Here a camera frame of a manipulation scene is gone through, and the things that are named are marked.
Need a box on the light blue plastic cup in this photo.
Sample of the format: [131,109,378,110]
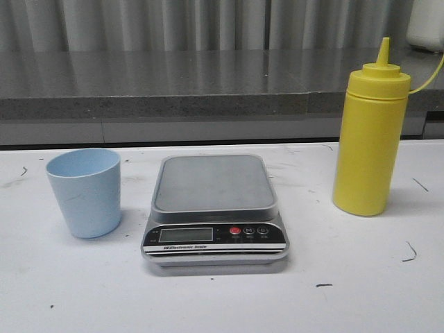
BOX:
[46,148,121,239]

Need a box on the yellow squeeze bottle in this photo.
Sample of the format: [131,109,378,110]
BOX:
[332,37,444,217]

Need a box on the silver electronic kitchen scale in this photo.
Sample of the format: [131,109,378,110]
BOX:
[141,154,290,276]

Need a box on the grey stone counter ledge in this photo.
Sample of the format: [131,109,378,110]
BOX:
[0,46,444,146]

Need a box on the grey pleated curtain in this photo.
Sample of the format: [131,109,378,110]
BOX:
[1,1,413,52]

